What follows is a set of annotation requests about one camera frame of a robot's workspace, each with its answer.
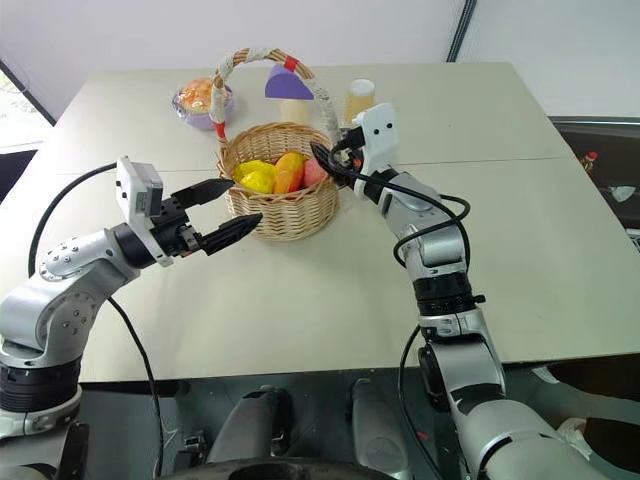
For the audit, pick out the small white object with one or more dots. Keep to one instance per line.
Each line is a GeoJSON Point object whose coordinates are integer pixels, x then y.
{"type": "Point", "coordinates": [621, 192]}

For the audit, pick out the purple bowl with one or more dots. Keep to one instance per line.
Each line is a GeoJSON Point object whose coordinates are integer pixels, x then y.
{"type": "Point", "coordinates": [200, 119]}

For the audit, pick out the orange bread in wrapper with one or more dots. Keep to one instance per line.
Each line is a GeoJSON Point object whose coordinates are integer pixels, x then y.
{"type": "Point", "coordinates": [197, 96]}

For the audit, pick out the black window frame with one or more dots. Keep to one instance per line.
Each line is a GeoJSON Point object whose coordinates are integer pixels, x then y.
{"type": "Point", "coordinates": [25, 90]}

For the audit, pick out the grey rounded robot leg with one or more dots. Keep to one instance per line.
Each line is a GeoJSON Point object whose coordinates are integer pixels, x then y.
{"type": "Point", "coordinates": [375, 430]}
{"type": "Point", "coordinates": [250, 425]}

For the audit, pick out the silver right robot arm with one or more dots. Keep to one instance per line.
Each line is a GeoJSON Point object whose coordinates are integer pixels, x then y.
{"type": "Point", "coordinates": [440, 250]}

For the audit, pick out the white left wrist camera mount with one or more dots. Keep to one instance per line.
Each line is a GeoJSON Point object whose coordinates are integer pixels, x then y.
{"type": "Point", "coordinates": [134, 190]}

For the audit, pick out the pink toy peach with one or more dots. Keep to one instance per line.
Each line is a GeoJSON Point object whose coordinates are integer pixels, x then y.
{"type": "Point", "coordinates": [315, 174]}

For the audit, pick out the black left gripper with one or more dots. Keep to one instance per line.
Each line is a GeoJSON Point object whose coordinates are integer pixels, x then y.
{"type": "Point", "coordinates": [172, 225]}

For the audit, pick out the purple half-round block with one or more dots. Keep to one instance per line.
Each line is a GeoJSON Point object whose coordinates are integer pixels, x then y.
{"type": "Point", "coordinates": [285, 86]}

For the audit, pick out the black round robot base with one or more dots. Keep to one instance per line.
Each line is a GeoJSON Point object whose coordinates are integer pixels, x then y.
{"type": "Point", "coordinates": [280, 471]}

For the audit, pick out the beige cylinder block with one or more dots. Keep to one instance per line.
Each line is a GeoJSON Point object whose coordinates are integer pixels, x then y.
{"type": "Point", "coordinates": [294, 110]}

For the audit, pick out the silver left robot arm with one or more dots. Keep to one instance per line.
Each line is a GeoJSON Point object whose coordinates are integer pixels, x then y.
{"type": "Point", "coordinates": [75, 260]}

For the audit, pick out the beige plastic cup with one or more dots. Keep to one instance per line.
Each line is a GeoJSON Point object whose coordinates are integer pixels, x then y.
{"type": "Point", "coordinates": [359, 102]}

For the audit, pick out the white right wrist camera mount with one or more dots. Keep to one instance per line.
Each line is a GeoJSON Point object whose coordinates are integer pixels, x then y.
{"type": "Point", "coordinates": [379, 132]}

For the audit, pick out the orange toy mango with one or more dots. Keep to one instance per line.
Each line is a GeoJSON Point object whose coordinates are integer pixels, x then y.
{"type": "Point", "coordinates": [290, 172]}

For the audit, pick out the small red white figure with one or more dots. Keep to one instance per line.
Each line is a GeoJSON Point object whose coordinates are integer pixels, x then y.
{"type": "Point", "coordinates": [590, 162]}

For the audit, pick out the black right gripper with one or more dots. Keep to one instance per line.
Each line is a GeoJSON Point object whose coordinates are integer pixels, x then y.
{"type": "Point", "coordinates": [352, 145]}

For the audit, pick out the yellow toy fruit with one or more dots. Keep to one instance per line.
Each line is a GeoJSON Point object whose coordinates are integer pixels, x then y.
{"type": "Point", "coordinates": [259, 182]}
{"type": "Point", "coordinates": [250, 168]}

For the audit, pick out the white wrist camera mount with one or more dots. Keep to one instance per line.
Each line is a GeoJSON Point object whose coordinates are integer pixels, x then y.
{"type": "Point", "coordinates": [379, 132]}
{"type": "Point", "coordinates": [134, 190]}

